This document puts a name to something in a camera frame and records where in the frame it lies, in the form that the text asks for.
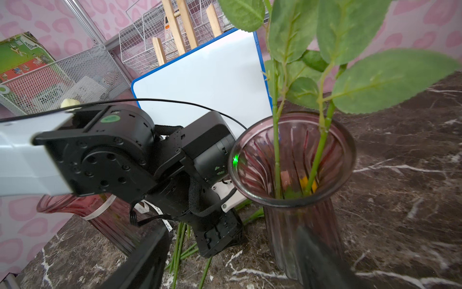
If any green red booklet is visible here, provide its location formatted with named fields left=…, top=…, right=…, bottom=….
left=1, top=32, right=66, bottom=104

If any white rose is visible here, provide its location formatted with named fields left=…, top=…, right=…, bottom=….
left=285, top=1, right=459, bottom=183

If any purple glass vase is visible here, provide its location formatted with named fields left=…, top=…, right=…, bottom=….
left=37, top=193, right=165, bottom=256
left=228, top=112, right=357, bottom=289

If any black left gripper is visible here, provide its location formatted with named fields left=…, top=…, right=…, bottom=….
left=155, top=172, right=244, bottom=258

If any wooden easel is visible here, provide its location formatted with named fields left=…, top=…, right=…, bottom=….
left=147, top=1, right=232, bottom=67

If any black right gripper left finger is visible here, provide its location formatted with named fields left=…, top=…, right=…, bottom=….
left=100, top=225, right=171, bottom=289

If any white mesh side basket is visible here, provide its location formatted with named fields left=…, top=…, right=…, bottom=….
left=1, top=45, right=129, bottom=116

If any white wire wall basket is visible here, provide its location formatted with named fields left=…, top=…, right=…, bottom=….
left=119, top=1, right=233, bottom=74

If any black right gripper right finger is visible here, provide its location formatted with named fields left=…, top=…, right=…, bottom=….
left=295, top=227, right=368, bottom=289

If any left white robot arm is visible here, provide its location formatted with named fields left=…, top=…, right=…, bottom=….
left=1, top=100, right=243, bottom=258

